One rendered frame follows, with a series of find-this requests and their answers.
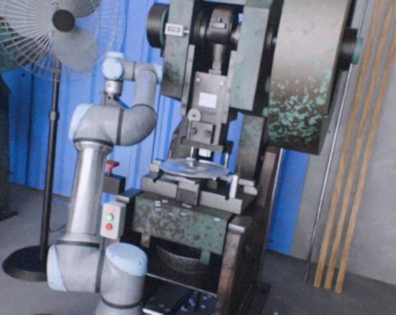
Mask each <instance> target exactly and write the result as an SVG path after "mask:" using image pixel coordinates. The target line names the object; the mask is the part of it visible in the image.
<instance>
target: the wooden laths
mask: <svg viewBox="0 0 396 315"><path fill-rule="evenodd" d="M368 1H369V0H365V2H364V5H363V9H362V15H361V18H360V21H359V27H358V30H359V35H358V37H360V33H361V30H362V27H363V23H364V17H365V12H366V11H367V5H368ZM383 1H384V0H378V1H377V3H376V7H375V13H374V16H373V19H372V25H371V29H370V32H369V38H368V41H367V44H366V48H365V53H364V60H363V62H362V66H361V69H360V75H359V81H358V83H357V87H356V91H355V96H354V102H353V106H352V108H351V112H350V117H349V123H348V126H347V133H346V136H345V139H344V145H343V148H342V154H341V157H340V163H339V168H338V172H337V178H336V182H335V187H334V189H333V193H332V199H331V202H330V208H329V213H328V217H327V222H326V227H325V232H324V238H323V241H322V247H321V250H320V256H319V261H318V266H317V271H316V275H315V281H314V286H317V287H318V288H319V287H320V280H321V277H322V271H323V268H324V262H325V257H326V253H327V247H328V243H329V238H330V232H331V229H332V223H333V219H334V214H335V208H336V204H337V199H338V196H339V189H340V184H341V181H342V175H343V171H344V166H345V163H346V160H347V154H348V151H349V146H350V139H351V136H352V131H353V127H354V124H355V118H356V115H357V109H358V106H359V100H360V97H361V93H362V88H363V85H364V79H365V76H366V72H367V67H368V63H369V58H370V55H371V51H372V45H373V42H374V39H375V33H376V30H377V26H378V23H379V17H380V12H381V10H382V4H383ZM394 6H395V0H389V4H388V8H387V11H386V14H385V20H384V23H383V26H382V33H381V36H380V39H379V45H378V48H377V52H376V55H375V61H374V66H373V69H372V72H371V76H370V82H369V87H368V90H367V93H366V97H365V103H364V108H363V112H362V114H361V118H360V124H359V130H358V133H357V138H356V142H355V145H354V150H353V154H352V160H351V163H350V168H349V175H348V178H347V183H346V187H345V192H344V196H343V198H342V204H341V208H340V213H339V218H338V223H337V228H336V231H335V237H334V243H333V246H332V252H331V255H330V261H329V266H328V270H327V276H326V280H325V286H324V288H326V289H330V286H331V282H332V276H333V273H334V267H335V262H336V258H337V253H338V249H339V243H340V238H341V234H342V228H343V225H344V220H345V214H346V210H347V205H348V201H349V196H350V190H351V187H352V181H353V178H354V172H355V169H356V166H357V161H358V156H359V151H360V146H361V142H362V136H363V134H364V131H365V125H366V122H367V116H368V112H369V107H370V103H371V100H372V95H373V91H374V86H375V83H376V79H377V74H378V70H379V67H380V62H381V58H382V53H383V50H384V46H385V40H386V37H387V34H388V30H389V25H390V22H391V18H392V13H393V10H394ZM395 50H396V23H395V29H394V33H393V35H392V40H391V45H390V47H389V53H388V56H387V62H386V63H385V68H384V74H383V77H382V80H381V84H380V89H379V95H378V98H377V101H376V104H375V110H374V115H373V119H372V125H370V131H369V136H368V140H367V145H366V149H365V154H364V157H363V161H362V166H361V170H360V176H359V181H358V184H357V190H356V193H355V199H354V205H353V207H352V211H351V213H350V219H349V225H348V228H347V234H346V238H345V243H344V249H343V252H342V257H341V262H340V267H339V273H338V276H337V282H336V285H335V293H339V294H340V292H341V289H342V283H343V280H344V274H345V268H346V265H347V260H348V255H349V250H350V245H351V241H352V236H353V232H354V226H355V221H356V218H357V212H358V208H359V203H360V197H361V194H362V189H363V188H364V182H365V177H366V173H367V168H368V165H369V159H370V153H371V150H372V147H373V143H374V138H375V133H376V129H377V124H378V120H379V117H380V112H381V109H382V103H383V100H384V97H385V92H386V88H387V82H388V79H389V76H390V70H391V67H392V61H394V56H395ZM352 68H353V64H351V67H350V70H349V71H348V75H347V77H346V81H345V87H344V93H343V96H342V100H341V103H340V108H339V114H338V118H337V123H336V127H335V133H334V135H333V139H332V145H331V148H330V154H329V160H328V163H327V169H326V172H325V179H324V184H323V185H322V190H321V194H320V200H319V205H318V209H317V215H316V218H315V224H314V230H313V233H312V239H311V243H310V248H309V255H308V258H307V264H306V268H305V273H304V279H303V283H306V280H307V275H308V271H309V265H310V260H311V256H312V250H313V246H314V241H315V235H316V232H317V226H318V222H319V216H320V214H321V210H322V205H323V201H324V196H325V189H326V186H327V180H328V177H329V171H330V165H331V162H332V156H333V152H334V147H335V144H336V140H337V135H338V131H339V125H340V120H341V116H342V111H343V110H344V104H345V98H346V95H347V89H348V85H349V82H350V77H351V73H352Z"/></svg>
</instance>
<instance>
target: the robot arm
mask: <svg viewBox="0 0 396 315"><path fill-rule="evenodd" d="M102 71H103V73H104V91H99V94H101V102H100V104H80V105H78V106H77V108H76V110H75V111H74V114H73V117H72V121H71V126H70V131H69V139H70V140H72V141H74V142H73V147H74V149H76V150H77V161H76V168H75V169H74V177H73V182H72V189H71V198H70V203H69V211H68V215H67V219H66V228H65V232H64V234H63V235H62V236H61V237H60V238H58V239H57V245H53V246H51V247H50V249H49V255H48V264H47V280H48V283H49V286H50V287H51V288H53V289H55V290H61V291H65V292H68V291H75V292H85V293H102V294H101V300H100V303H99V305H98V306H97V308H96V311H95V313H94V315H145V314H144V309H143V305H142V297H143V292H144V286H145V281H146V273H147V256H146V254H145V253H144V252H143V251H142V250H141V249H140V248H138V247H136V246H133V245H131V244H126V243H120V242H117V243H116V244H115V243H113V244H110V246H108V247H107V249H106V250H103V249H100V241H99V240H98V238H97V237H96V233H97V223H98V218H99V209H100V203H101V194H102V190H103V185H104V176H105V170H106V162H107V156H108V155H109V154H110V153H111V152H113V147H114V146H122V147H129V146H134V145H136V144H139V143H141V142H143V141H144V140H145V139H146V138H147V137H148V136H149V135H150V134H152V132H153V131H154V129H155V127H156V124H157V113H156V110H155V103H156V89H157V85H161V83H162V74H163V67H162V66H161V65H158V64H154V63H152V64H151V63H146V62H137V61H129V60H126V55H125V54H124V53H120V52H111V51H109V52H107V56H106V60H105V61H104V63H103V65H102ZM124 80H126V81H134V82H136V83H135V88H134V95H133V99H132V106H131V107H129V106H128V105H126V104H125V103H124V102H123V101H122V100H121V99H119V98H118V97H117V96H119V97H120V96H122V92H123V88H124Z"/></svg>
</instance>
